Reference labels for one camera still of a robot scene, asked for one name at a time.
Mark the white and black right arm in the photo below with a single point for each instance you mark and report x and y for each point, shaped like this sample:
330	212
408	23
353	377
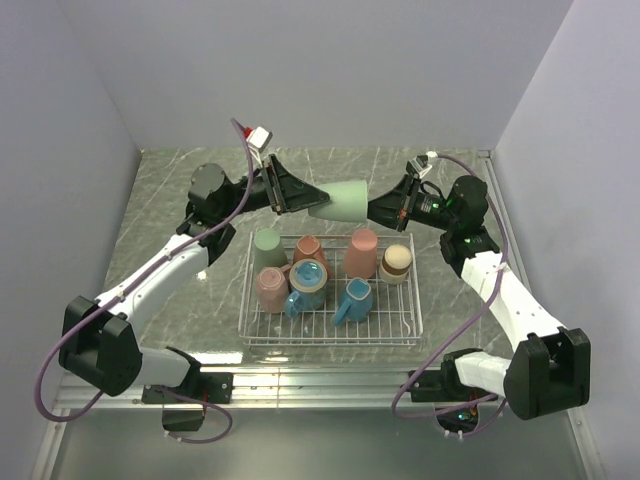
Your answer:
549	370

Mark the cream and brown ceramic cup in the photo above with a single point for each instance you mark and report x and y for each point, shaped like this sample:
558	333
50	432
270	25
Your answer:
395	263

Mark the tall green plastic cup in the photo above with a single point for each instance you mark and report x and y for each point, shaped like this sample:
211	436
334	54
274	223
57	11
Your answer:
268	250

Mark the short green plastic cup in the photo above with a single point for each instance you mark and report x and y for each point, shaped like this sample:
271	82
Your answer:
348	202

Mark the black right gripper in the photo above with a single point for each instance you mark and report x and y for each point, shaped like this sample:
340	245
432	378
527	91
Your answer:
387	209

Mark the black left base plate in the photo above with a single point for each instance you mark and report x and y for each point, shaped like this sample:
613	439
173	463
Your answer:
215	387

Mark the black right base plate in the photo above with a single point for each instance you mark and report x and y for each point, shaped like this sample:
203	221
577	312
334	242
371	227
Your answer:
436	386

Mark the white wire dish rack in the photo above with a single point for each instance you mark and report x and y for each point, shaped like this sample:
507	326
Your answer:
395	318

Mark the orange floral mug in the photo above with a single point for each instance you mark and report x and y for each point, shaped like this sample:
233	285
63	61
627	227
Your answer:
309	247

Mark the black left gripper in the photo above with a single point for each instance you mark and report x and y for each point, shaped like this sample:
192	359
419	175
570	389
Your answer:
288	193

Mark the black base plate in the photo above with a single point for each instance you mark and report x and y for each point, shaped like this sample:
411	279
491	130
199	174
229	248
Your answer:
215	387
436	386

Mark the aluminium mounting rail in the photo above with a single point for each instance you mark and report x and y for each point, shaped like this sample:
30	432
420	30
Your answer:
275	386

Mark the blue mug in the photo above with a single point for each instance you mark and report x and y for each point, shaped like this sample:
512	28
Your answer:
308	279
356	301

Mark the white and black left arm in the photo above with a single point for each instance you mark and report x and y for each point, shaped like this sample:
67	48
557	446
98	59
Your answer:
100	336

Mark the pink mug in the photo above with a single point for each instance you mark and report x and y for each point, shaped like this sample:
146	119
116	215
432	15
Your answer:
272	288

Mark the tall pink plastic cup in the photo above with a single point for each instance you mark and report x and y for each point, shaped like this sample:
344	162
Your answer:
361	255

